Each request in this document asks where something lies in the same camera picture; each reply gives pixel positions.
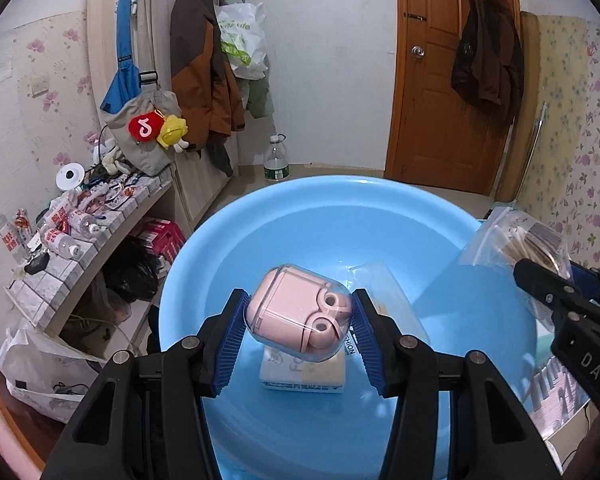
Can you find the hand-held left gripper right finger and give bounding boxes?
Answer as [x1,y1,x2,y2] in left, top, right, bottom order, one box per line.
[351,288,563,480]

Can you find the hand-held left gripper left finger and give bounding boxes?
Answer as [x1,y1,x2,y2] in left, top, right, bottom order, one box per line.
[42,288,253,480]

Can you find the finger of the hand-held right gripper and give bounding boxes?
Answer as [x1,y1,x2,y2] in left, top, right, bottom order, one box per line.
[512,258,588,328]
[570,262,600,311]

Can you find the clear zip bag of sticks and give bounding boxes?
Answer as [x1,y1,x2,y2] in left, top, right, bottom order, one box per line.
[457,204,578,293]

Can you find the pink earbud case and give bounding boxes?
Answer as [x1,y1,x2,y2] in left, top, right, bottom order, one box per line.
[244,265,353,361]

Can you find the yellow white tissue pack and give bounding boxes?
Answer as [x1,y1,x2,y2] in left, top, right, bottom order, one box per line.
[259,345,347,395]

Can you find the light blue plastic basin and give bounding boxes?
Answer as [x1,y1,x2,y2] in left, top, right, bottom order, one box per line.
[158,175,538,480]

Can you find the person's right forearm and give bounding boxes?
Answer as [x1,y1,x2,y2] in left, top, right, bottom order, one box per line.
[562,407,600,480]

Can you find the grey shoulder bag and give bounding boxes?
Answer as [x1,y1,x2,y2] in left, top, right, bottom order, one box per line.
[105,70,183,177]

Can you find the scenic printed desktop table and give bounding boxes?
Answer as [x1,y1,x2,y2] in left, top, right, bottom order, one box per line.
[527,310,600,456]

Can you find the red white boxes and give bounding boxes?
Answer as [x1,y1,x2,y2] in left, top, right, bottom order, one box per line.
[130,217,188,266]

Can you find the black plastic bag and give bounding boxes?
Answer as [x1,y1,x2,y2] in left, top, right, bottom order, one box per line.
[102,240,161,303]

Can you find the white tiled shelf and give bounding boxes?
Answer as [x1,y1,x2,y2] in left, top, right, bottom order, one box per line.
[2,167,176,333]

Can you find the white plastic floor bag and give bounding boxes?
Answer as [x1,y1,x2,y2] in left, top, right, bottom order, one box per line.
[0,327,106,423]

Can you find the large clear water bottle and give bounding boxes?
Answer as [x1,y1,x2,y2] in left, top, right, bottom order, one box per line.
[263,134,288,183]

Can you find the lying clear red-label bottle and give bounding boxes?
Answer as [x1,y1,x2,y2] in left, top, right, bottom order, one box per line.
[39,227,83,259]
[69,209,103,236]

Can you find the pile of small white packets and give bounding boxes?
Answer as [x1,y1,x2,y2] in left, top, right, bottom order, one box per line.
[77,172,148,211]

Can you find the brown wooden door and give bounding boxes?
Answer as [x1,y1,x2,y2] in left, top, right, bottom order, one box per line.
[384,0,523,196]

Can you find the small black device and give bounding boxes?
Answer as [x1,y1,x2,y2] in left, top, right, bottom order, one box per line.
[24,252,51,275]

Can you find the white plush toy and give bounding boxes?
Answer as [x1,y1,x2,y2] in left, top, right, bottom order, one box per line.
[100,142,131,175]

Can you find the yellow plush toy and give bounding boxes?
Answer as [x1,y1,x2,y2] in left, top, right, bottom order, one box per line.
[156,115,191,153]

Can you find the red plush toy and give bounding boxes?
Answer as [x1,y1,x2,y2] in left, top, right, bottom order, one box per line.
[128,114,165,145]

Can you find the white round device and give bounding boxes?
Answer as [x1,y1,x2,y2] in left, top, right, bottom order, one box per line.
[55,162,86,191]

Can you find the dark brown jacket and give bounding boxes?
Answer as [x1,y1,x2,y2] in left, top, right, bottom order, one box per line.
[451,0,525,126]

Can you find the small upright red-label bottle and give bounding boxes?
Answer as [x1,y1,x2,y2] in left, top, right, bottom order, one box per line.
[14,208,33,243]

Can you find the upright clear red-label bottle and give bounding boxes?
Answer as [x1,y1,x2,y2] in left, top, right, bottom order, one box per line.
[0,208,23,263]

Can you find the brown orange jacket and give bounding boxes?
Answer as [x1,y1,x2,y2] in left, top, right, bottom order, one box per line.
[170,0,246,153]

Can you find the white green plastic bag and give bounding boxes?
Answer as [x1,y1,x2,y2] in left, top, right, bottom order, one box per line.
[215,2,270,81]

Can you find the blue hanging bag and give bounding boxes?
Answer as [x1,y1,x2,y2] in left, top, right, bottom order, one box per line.
[100,0,156,116]

